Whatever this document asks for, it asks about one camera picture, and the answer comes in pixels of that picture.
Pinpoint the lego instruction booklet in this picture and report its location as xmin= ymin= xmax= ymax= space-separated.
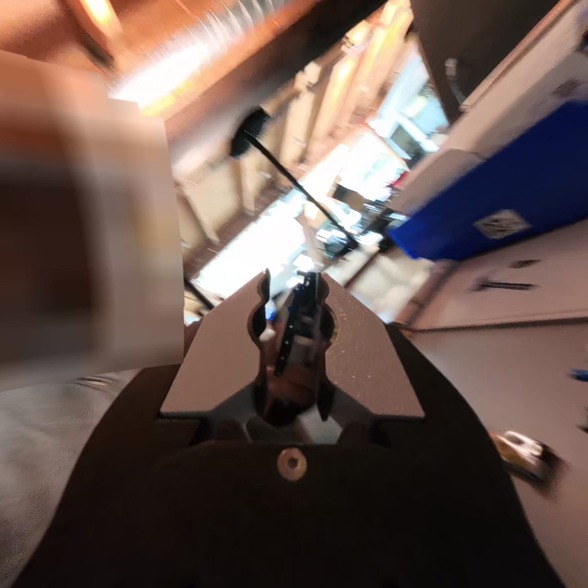
xmin=411 ymin=216 xmax=588 ymax=331

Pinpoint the dark wooden board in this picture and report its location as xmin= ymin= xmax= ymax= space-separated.
xmin=409 ymin=0 xmax=570 ymax=120

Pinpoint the blue storage bin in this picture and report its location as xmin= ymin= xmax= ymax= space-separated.
xmin=386 ymin=99 xmax=588 ymax=262

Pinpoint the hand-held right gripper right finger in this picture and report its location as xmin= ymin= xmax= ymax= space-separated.
xmin=316 ymin=272 xmax=426 ymax=422

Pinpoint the black pole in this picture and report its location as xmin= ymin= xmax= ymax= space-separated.
xmin=229 ymin=107 xmax=360 ymax=252

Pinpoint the white cardboard box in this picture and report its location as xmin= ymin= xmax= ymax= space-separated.
xmin=439 ymin=9 xmax=588 ymax=184

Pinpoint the partly built lego model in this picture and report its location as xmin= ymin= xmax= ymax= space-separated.
xmin=489 ymin=429 xmax=563 ymax=490

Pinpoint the black lego beam assembly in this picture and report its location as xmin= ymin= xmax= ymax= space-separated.
xmin=274 ymin=270 xmax=322 ymax=378

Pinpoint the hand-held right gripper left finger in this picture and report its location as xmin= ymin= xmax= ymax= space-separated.
xmin=160 ymin=269 xmax=273 ymax=421

